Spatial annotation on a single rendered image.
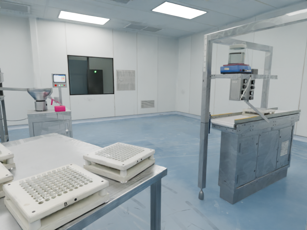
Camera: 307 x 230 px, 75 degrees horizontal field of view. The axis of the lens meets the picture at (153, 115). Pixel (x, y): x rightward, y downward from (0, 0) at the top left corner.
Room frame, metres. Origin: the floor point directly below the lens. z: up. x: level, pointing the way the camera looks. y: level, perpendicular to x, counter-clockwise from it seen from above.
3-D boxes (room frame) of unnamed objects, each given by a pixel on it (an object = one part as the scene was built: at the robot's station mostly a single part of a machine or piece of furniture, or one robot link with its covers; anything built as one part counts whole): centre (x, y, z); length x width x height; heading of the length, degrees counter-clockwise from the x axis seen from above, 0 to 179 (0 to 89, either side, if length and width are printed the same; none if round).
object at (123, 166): (0.92, 0.16, 0.89); 0.25 x 0.24 x 0.02; 59
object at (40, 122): (3.35, 1.77, 0.38); 0.63 x 0.57 x 0.76; 121
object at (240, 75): (2.03, -0.89, 1.29); 0.62 x 0.38 x 0.04; 123
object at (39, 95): (3.37, 1.84, 0.95); 0.49 x 0.36 x 0.37; 121
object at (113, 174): (0.92, 0.16, 0.85); 0.24 x 0.24 x 0.02; 59
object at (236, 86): (1.81, -0.80, 1.18); 0.22 x 0.11 x 0.20; 123
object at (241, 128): (2.23, -1.22, 0.82); 1.30 x 0.29 x 0.10; 123
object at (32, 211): (0.62, 0.32, 0.89); 0.25 x 0.24 x 0.02; 50
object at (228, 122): (2.23, -1.22, 0.85); 1.35 x 0.25 x 0.05; 123
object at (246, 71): (1.89, -0.77, 1.36); 0.21 x 0.20 x 0.09; 33
